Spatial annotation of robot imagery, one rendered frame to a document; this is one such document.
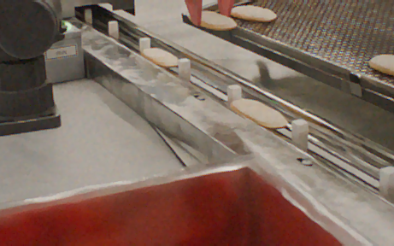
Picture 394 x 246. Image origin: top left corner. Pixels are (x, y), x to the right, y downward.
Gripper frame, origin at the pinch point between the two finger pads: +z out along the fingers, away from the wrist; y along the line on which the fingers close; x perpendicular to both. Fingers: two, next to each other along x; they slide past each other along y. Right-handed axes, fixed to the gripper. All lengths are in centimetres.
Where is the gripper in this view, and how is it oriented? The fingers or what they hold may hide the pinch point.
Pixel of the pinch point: (210, 16)
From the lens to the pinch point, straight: 96.9
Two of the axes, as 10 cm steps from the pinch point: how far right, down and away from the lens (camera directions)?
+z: 0.9, 9.5, 3.1
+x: -3.8, -2.5, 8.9
